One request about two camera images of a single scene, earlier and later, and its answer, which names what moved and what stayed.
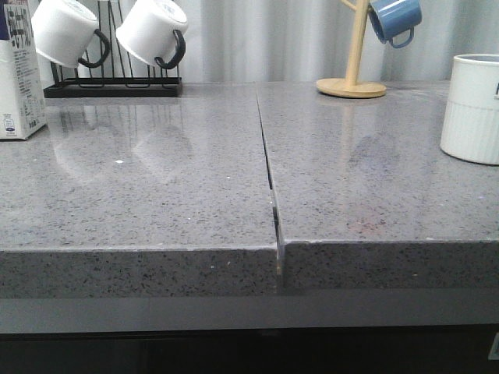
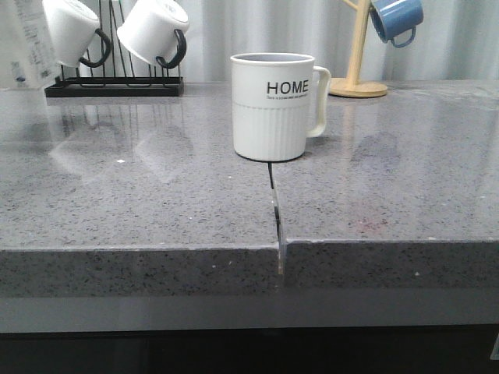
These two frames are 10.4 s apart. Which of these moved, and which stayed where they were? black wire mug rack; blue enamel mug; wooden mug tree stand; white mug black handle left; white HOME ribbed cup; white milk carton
Moved: white HOME ribbed cup; white milk carton
Stayed: wooden mug tree stand; blue enamel mug; black wire mug rack; white mug black handle left
